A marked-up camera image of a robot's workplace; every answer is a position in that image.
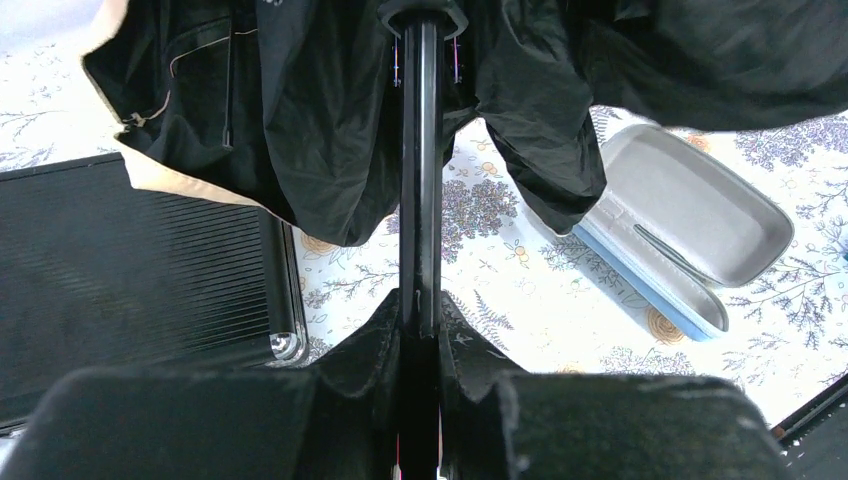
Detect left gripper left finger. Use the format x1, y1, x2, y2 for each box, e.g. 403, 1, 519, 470
0, 288, 405, 480

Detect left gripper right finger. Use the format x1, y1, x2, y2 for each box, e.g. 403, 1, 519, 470
437, 291, 796, 480

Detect beige umbrella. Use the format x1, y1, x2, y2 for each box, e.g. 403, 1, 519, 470
79, 0, 848, 480

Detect black rectangular case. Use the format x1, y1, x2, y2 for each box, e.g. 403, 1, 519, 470
1, 153, 309, 435

